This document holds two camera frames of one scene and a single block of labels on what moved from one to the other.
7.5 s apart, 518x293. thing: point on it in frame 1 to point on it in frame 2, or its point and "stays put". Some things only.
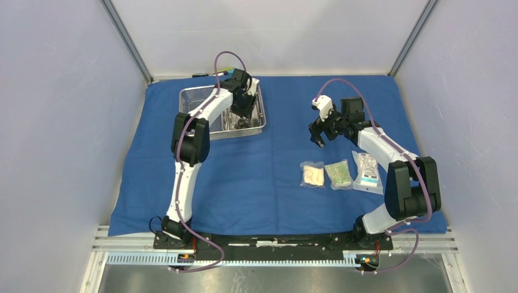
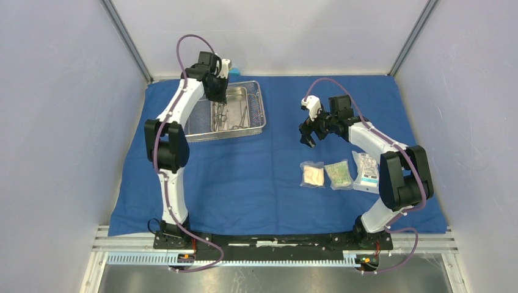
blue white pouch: (368, 178) stays put
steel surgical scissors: (244, 123) to (218, 117)
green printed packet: (338, 174) stays put
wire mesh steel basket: (229, 124) stays put
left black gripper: (247, 112) to (222, 97)
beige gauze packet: (313, 174) stays put
